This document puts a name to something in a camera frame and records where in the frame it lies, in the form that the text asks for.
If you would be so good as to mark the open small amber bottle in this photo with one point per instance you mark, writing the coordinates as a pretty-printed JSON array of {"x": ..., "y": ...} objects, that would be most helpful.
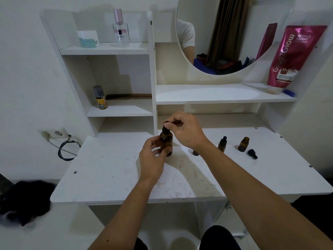
[{"x": 243, "y": 144}]

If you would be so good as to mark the person's right hand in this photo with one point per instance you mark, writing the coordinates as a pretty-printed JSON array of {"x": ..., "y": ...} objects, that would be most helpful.
[{"x": 190, "y": 132}]

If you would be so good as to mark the white wall socket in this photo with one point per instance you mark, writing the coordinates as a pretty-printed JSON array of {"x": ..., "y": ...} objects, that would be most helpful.
[{"x": 59, "y": 133}]

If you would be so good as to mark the small blue tube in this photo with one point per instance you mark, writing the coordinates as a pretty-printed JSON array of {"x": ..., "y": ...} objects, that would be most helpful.
[{"x": 289, "y": 93}]

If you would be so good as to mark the clear perfume bottle pink cap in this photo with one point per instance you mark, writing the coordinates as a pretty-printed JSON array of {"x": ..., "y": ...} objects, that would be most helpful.
[{"x": 121, "y": 32}]

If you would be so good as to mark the person's left forearm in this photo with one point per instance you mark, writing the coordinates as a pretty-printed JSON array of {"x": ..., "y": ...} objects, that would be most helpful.
[{"x": 124, "y": 218}]

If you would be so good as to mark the large amber glass bottle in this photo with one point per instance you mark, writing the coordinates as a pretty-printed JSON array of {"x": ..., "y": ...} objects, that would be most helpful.
[{"x": 166, "y": 143}]

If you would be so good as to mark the person's leg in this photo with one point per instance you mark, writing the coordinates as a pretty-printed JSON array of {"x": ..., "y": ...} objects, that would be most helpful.
[
  {"x": 140, "y": 245},
  {"x": 219, "y": 239}
]

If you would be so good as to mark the person's right forearm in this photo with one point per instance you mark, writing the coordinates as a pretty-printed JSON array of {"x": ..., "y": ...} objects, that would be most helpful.
[{"x": 260, "y": 203}]

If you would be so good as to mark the person's left leg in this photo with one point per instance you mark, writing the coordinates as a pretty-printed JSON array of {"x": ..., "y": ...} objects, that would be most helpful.
[{"x": 140, "y": 245}]

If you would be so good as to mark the person's left thumb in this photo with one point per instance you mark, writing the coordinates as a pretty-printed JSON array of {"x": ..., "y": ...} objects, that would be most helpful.
[{"x": 160, "y": 154}]

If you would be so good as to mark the white vanity desk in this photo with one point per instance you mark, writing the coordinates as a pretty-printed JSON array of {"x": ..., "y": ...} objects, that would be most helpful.
[{"x": 208, "y": 94}]

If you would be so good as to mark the person's left hand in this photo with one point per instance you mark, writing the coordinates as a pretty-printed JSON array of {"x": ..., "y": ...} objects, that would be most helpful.
[{"x": 150, "y": 164}]

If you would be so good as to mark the round mirror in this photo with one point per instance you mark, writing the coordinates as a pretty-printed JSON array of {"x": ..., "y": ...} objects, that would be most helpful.
[{"x": 223, "y": 28}]

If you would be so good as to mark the brown comb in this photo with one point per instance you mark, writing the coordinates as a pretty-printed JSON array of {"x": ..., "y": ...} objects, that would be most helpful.
[{"x": 130, "y": 96}]

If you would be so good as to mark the small amber dropper bottle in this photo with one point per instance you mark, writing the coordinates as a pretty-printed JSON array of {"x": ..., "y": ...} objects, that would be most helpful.
[{"x": 222, "y": 144}]

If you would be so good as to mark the black cloth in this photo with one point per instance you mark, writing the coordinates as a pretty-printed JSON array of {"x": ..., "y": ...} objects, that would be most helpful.
[{"x": 26, "y": 197}]

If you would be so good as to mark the pink refill pouch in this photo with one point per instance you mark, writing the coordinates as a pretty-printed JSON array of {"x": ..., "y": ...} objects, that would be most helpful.
[{"x": 294, "y": 57}]

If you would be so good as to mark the black dropper cap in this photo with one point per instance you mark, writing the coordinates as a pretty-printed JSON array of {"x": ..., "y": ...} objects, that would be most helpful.
[
  {"x": 252, "y": 154},
  {"x": 165, "y": 128}
]

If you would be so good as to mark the person's right leg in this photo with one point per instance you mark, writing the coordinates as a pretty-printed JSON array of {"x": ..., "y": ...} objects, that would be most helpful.
[{"x": 219, "y": 239}]

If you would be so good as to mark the person's right thumb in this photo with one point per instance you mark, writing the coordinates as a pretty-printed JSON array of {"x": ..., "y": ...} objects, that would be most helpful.
[{"x": 176, "y": 124}]

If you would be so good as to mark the yellow bottle grey cap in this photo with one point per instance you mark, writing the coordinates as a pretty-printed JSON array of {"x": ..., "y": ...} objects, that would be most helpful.
[{"x": 100, "y": 98}]

